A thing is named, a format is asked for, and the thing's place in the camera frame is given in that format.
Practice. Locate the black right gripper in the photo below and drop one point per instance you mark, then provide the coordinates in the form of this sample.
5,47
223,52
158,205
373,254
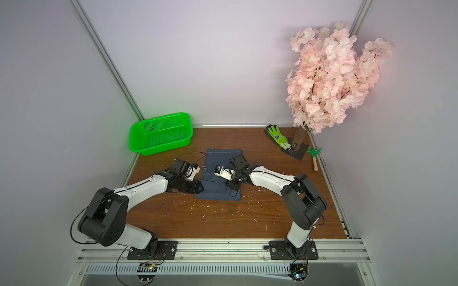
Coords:
233,179

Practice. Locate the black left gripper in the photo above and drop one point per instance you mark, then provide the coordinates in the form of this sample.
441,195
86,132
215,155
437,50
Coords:
195,187

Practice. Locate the blue printed pillowcase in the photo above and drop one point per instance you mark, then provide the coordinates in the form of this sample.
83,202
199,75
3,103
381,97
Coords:
214,187

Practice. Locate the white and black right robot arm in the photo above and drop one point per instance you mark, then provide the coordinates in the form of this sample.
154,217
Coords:
301,197

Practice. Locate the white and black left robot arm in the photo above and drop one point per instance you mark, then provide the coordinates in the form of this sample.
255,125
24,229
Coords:
104,221

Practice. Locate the green and black work glove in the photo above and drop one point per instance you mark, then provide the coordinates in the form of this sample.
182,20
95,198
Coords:
274,133

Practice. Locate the green plastic basket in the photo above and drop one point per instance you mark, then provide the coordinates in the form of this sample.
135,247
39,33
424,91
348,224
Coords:
160,134

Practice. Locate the pink artificial blossom tree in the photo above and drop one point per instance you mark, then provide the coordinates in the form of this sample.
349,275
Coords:
330,76

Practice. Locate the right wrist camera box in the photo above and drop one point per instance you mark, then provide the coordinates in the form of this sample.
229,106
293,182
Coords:
237,163

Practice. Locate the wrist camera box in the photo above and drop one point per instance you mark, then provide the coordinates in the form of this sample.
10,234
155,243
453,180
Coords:
237,163
184,169

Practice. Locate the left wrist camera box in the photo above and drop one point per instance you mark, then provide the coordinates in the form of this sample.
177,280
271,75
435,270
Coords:
184,169

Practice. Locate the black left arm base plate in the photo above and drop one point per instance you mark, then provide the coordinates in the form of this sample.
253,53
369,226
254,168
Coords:
156,250

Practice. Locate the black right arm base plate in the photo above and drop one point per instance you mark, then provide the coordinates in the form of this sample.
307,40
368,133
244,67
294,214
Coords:
284,250

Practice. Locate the left circuit board under rail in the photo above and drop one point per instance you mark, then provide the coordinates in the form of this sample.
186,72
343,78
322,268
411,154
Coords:
146,272

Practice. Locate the circuit board under rail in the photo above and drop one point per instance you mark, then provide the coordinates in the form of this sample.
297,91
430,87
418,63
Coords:
298,272
146,272

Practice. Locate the right circuit board under rail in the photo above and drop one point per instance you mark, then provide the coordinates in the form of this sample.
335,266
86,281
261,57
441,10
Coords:
298,272

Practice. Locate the aluminium front rail frame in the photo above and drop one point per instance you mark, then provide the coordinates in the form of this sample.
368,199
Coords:
219,257

